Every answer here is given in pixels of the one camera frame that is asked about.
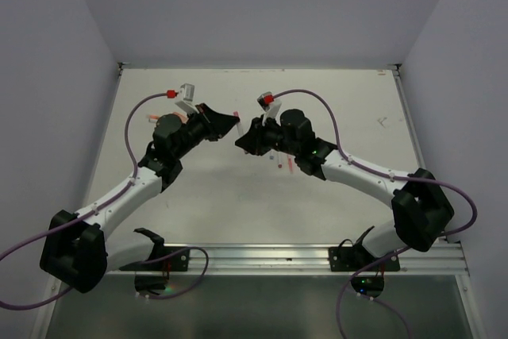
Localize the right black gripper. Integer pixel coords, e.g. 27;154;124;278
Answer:
236;112;299;156

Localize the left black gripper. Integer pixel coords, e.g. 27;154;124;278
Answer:
173;102;239;159

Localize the pink capped pen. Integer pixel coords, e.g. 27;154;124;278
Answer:
237;120;244;137

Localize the white purple pen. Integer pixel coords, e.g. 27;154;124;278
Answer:
277;152;283;169

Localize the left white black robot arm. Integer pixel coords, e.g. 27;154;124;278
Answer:
40;103;240;293

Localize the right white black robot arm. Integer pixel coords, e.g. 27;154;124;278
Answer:
235;109;454;270

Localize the orange capped pen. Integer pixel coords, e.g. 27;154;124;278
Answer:
173;112;188;123

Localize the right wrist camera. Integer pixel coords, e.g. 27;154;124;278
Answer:
257;92;282;125

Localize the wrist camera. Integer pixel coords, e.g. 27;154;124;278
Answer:
257;92;282;125
175;83;198;115

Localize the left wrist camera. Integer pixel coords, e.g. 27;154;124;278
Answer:
175;83;198;115

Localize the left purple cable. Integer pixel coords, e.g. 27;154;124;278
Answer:
0;91;178;310

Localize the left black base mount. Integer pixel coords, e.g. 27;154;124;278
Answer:
116;228;191;299

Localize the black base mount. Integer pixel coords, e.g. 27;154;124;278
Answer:
328;226;401;299
116;228;191;299

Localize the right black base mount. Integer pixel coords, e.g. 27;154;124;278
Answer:
328;226;401;299

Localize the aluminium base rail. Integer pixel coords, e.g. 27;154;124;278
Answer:
114;244;469;276

